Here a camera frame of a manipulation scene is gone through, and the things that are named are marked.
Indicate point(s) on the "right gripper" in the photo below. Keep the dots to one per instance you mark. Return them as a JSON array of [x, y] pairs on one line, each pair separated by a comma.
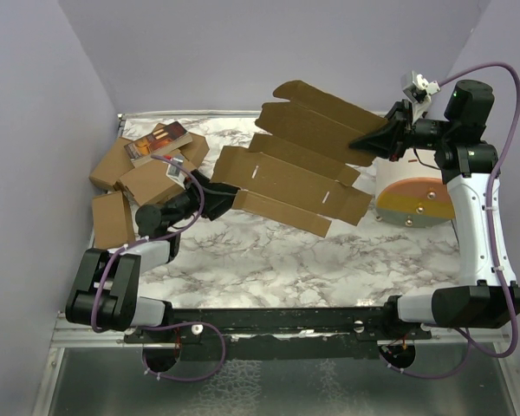
[[399, 130]]

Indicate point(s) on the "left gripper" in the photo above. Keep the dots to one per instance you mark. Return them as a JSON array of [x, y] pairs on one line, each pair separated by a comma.
[[218, 197]]

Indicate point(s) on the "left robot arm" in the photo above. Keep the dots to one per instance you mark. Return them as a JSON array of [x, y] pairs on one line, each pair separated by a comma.
[[104, 295]]

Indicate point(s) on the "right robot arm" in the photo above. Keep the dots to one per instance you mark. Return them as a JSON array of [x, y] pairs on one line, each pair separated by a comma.
[[488, 295]]

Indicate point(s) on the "large bottom cardboard box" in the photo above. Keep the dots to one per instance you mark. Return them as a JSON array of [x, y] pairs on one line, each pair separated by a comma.
[[125, 154]]

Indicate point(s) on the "small cardboard box left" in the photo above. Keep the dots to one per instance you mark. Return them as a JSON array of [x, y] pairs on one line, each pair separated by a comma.
[[113, 223]]

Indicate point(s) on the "white round ceramic container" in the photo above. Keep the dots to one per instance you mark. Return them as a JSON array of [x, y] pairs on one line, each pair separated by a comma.
[[410, 191]]

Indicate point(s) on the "paperback book dark cover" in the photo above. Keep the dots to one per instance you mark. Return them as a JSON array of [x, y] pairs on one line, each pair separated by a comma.
[[161, 141]]

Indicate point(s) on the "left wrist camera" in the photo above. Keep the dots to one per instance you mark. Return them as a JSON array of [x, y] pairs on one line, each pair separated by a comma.
[[173, 170]]

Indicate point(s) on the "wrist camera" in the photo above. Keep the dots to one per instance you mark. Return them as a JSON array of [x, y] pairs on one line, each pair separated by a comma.
[[417, 88], [173, 170]]

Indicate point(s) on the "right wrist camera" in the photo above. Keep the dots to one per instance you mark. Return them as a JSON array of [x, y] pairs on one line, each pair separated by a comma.
[[417, 88]]

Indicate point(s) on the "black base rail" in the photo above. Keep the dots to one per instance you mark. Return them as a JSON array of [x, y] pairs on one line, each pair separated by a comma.
[[280, 334]]

